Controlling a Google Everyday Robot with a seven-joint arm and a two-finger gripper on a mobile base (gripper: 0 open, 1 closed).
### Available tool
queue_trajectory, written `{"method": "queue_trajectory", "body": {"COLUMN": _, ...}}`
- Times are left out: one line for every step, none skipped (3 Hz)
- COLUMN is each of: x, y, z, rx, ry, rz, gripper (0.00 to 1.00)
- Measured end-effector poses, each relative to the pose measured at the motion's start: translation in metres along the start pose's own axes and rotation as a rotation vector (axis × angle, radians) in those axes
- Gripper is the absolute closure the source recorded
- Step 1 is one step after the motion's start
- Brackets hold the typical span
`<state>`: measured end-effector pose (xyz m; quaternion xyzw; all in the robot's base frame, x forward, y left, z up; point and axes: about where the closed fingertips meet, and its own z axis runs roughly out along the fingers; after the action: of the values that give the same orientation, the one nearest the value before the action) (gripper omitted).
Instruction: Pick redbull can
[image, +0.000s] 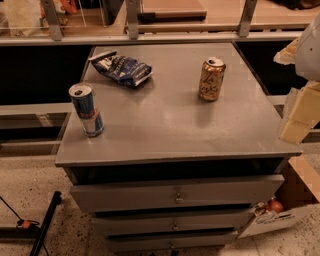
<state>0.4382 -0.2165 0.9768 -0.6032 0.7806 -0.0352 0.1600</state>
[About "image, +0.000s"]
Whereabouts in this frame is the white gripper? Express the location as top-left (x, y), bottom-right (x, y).
top-left (273, 14), bottom-right (320, 144)

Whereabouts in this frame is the metal railing frame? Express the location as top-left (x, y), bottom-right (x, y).
top-left (0, 0), bottom-right (320, 46)

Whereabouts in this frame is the blue silver Red Bull can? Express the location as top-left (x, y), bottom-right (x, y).
top-left (69, 83), bottom-right (104, 137)

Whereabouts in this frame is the grey drawer cabinet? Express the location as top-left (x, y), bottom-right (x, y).
top-left (56, 43), bottom-right (300, 242)

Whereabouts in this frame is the grey drawer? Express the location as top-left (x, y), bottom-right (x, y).
top-left (107, 231), bottom-right (238, 252)
top-left (91, 209), bottom-right (253, 236)
top-left (70, 175), bottom-right (284, 212)

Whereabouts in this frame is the bottom grey drawer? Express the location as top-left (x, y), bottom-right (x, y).
top-left (107, 231), bottom-right (238, 252)

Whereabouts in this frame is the blue crumpled chip bag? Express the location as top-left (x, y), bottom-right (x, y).
top-left (89, 51), bottom-right (152, 88)

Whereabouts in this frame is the open cardboard box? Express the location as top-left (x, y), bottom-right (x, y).
top-left (240, 156), bottom-right (320, 238)

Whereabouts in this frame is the middle grey drawer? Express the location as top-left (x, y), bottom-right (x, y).
top-left (91, 209), bottom-right (253, 236)

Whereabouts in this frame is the black tripod stand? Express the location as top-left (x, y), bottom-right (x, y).
top-left (0, 191), bottom-right (62, 256)

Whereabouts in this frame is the red bottle in box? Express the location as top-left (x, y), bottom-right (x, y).
top-left (267, 198), bottom-right (284, 213)

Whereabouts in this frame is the top grey drawer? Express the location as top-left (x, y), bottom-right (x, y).
top-left (70, 175), bottom-right (284, 212)

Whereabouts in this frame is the gold soda can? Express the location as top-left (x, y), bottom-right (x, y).
top-left (199, 56), bottom-right (226, 101)

